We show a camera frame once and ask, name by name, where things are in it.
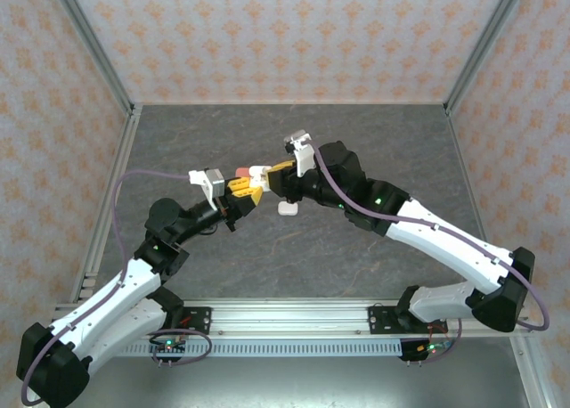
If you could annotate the controller board with LED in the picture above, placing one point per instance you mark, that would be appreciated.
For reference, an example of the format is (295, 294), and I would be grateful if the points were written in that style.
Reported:
(169, 348)
(414, 350)

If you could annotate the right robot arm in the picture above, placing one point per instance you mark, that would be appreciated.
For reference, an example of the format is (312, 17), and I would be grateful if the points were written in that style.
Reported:
(445, 243)

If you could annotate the pink earbud charging case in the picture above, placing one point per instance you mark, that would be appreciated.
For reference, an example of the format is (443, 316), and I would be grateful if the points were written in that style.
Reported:
(242, 171)

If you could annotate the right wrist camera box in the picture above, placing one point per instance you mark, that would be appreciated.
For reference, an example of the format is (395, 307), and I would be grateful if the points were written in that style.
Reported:
(305, 158)

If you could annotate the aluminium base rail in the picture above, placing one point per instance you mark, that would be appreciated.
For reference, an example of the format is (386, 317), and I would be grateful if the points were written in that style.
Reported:
(289, 319)

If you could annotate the grey metal sheet panel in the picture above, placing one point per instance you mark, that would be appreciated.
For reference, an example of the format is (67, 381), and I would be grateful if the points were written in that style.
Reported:
(289, 381)

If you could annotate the aluminium frame leg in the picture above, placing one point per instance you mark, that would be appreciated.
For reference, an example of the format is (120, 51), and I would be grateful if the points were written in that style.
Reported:
(530, 381)

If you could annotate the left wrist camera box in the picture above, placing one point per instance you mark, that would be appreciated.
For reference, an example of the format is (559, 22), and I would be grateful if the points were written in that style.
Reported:
(216, 183)

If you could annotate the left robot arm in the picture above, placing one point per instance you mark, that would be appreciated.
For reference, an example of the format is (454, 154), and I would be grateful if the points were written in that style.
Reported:
(111, 301)

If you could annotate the aluminium side rail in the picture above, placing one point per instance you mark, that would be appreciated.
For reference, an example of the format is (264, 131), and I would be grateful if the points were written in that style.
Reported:
(465, 158)
(118, 158)

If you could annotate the white earbud charging case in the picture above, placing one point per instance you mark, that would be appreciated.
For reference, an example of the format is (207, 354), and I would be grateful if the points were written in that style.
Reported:
(257, 172)
(287, 208)

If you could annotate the aluminium corner post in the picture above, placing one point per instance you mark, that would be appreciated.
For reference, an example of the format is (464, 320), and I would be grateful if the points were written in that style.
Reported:
(95, 47)
(483, 47)

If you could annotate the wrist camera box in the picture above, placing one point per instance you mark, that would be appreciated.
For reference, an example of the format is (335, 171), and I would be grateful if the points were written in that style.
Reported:
(305, 158)
(216, 183)

